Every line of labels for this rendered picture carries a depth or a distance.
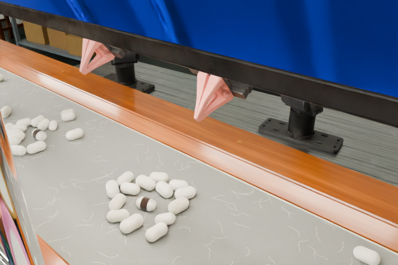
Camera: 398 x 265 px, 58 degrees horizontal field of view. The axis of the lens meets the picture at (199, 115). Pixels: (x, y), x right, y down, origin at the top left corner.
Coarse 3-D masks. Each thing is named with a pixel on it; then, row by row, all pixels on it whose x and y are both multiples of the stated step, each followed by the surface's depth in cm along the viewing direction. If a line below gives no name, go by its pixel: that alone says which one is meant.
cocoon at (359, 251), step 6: (360, 246) 48; (354, 252) 48; (360, 252) 47; (366, 252) 47; (372, 252) 47; (360, 258) 47; (366, 258) 46; (372, 258) 46; (378, 258) 46; (372, 264) 46
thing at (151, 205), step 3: (138, 198) 56; (141, 198) 56; (138, 201) 56; (150, 201) 55; (153, 201) 55; (138, 204) 56; (147, 204) 55; (150, 204) 55; (153, 204) 55; (156, 204) 56; (138, 207) 56; (147, 207) 55; (150, 207) 55; (153, 207) 55; (147, 210) 55; (150, 210) 55; (153, 210) 56
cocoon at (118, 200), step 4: (116, 196) 56; (120, 196) 56; (124, 196) 57; (112, 200) 56; (116, 200) 55; (120, 200) 56; (124, 200) 57; (112, 204) 55; (116, 204) 55; (120, 204) 56; (112, 208) 55; (116, 208) 55; (120, 208) 56
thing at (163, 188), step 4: (156, 184) 59; (160, 184) 59; (164, 184) 59; (156, 188) 59; (160, 188) 58; (164, 188) 58; (168, 188) 58; (160, 192) 58; (164, 192) 58; (168, 192) 58; (172, 192) 58; (164, 196) 58; (168, 196) 58
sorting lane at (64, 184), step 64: (64, 128) 79; (128, 128) 79; (64, 192) 60; (256, 192) 60; (64, 256) 48; (128, 256) 48; (192, 256) 48; (256, 256) 48; (320, 256) 48; (384, 256) 48
